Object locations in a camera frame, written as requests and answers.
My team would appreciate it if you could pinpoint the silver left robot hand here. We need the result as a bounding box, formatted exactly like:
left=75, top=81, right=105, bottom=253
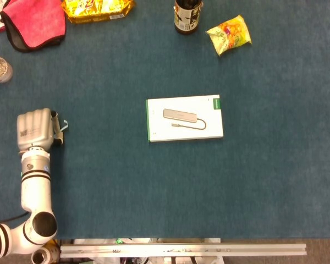
left=16, top=108, right=65, bottom=152

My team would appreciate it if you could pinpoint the white paper box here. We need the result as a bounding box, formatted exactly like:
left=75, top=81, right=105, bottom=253
left=146, top=95, right=224, bottom=143

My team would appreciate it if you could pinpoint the dark glass bottle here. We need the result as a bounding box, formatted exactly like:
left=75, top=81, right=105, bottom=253
left=173, top=0, right=204, bottom=35

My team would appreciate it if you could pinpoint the clear container of clips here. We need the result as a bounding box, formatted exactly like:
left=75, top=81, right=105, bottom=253
left=0, top=57, right=14, bottom=84

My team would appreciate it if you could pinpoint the pink cloth with black edge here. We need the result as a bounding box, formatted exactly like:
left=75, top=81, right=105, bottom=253
left=0, top=0, right=67, bottom=53

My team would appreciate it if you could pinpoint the brown tape roll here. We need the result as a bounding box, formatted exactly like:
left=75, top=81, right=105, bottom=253
left=30, top=246, right=61, bottom=264

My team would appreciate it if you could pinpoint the gold snack packet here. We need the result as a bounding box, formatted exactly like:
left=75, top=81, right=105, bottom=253
left=60, top=0, right=136, bottom=25

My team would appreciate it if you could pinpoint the blue felt table cover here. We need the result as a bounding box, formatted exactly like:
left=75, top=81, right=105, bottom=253
left=0, top=0, right=330, bottom=239

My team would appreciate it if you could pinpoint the yellow green snack bag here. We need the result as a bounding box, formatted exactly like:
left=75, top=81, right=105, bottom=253
left=205, top=14, right=252, bottom=57

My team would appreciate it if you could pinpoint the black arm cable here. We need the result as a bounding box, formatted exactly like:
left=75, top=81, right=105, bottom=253
left=0, top=211, right=31, bottom=225

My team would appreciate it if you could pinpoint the aluminium profile rail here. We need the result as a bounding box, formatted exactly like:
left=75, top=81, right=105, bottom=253
left=60, top=243, right=307, bottom=259

